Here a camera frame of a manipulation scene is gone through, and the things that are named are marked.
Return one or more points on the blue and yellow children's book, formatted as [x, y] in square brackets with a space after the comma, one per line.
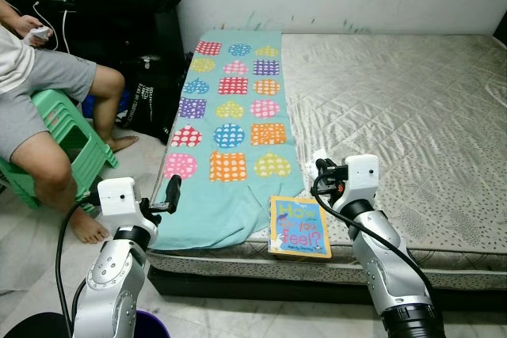
[297, 227]

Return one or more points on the grey quilted mattress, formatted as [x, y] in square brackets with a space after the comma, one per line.
[396, 116]

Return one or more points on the black bag with white print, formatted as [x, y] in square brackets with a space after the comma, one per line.
[154, 100]

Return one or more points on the teal blanket with colourful patches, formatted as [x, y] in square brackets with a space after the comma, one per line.
[230, 116]

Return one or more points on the blue plastic container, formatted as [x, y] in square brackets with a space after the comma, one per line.
[107, 104]

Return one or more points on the green plastic stool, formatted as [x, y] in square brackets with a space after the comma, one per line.
[71, 140]

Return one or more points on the purple plastic bin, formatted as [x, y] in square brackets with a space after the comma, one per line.
[152, 326]

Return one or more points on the seated person in grey shorts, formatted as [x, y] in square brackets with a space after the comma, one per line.
[47, 77]

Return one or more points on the white handheld controller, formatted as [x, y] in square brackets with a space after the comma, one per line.
[40, 35]

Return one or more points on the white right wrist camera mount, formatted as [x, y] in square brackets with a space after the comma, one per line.
[363, 180]

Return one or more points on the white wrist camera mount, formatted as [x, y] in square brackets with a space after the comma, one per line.
[119, 199]
[363, 180]

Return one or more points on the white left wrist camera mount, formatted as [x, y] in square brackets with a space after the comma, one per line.
[119, 199]

